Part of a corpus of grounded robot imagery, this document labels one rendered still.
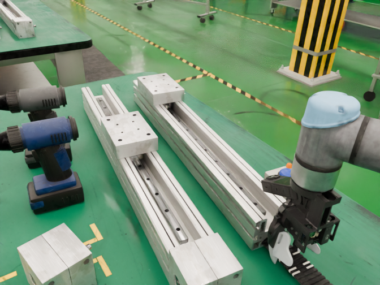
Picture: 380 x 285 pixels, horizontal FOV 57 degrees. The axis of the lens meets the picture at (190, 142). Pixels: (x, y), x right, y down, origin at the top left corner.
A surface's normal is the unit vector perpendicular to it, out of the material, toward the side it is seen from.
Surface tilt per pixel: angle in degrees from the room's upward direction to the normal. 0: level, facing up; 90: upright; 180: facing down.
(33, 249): 0
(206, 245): 0
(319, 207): 90
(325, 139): 87
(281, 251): 80
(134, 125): 0
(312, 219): 90
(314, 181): 90
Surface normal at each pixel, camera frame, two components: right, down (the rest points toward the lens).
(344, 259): 0.03, -0.85
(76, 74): 0.54, 0.46
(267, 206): -0.90, 0.21
